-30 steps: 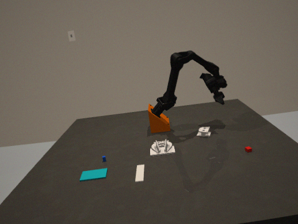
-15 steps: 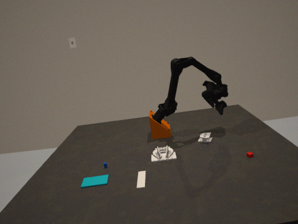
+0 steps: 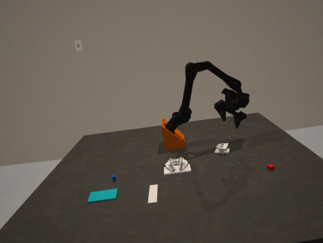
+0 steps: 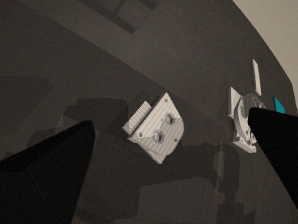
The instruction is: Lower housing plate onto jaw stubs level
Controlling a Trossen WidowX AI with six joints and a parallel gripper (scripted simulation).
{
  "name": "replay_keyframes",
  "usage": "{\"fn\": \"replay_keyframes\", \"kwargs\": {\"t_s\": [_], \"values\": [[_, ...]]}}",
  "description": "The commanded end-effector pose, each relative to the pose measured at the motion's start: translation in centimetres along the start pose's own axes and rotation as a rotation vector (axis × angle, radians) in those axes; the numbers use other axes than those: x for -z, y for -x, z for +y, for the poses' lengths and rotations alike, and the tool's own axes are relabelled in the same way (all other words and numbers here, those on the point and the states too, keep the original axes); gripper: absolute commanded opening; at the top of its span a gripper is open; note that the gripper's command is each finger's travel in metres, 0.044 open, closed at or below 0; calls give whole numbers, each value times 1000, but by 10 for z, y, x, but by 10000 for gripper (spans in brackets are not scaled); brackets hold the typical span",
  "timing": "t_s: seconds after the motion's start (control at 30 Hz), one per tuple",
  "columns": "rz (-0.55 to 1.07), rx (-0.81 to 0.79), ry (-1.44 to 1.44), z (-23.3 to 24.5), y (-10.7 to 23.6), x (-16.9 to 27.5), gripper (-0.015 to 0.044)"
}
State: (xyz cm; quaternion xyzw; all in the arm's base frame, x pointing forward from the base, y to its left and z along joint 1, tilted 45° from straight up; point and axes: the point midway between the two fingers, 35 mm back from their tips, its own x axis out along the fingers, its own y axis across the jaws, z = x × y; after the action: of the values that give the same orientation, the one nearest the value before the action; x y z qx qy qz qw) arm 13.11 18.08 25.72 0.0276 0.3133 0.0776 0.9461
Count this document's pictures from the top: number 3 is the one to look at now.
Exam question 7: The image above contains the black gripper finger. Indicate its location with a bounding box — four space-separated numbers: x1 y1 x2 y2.
216 105 228 121
234 115 245 128

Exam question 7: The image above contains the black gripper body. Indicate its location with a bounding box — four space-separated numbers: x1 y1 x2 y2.
214 96 247 120

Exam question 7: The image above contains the teal flat plate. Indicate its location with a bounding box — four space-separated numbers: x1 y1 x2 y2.
87 188 118 203

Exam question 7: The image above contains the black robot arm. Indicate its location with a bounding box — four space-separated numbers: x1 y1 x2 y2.
164 61 249 134

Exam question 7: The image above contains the small red block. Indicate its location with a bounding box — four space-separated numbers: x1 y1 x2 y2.
267 164 275 170

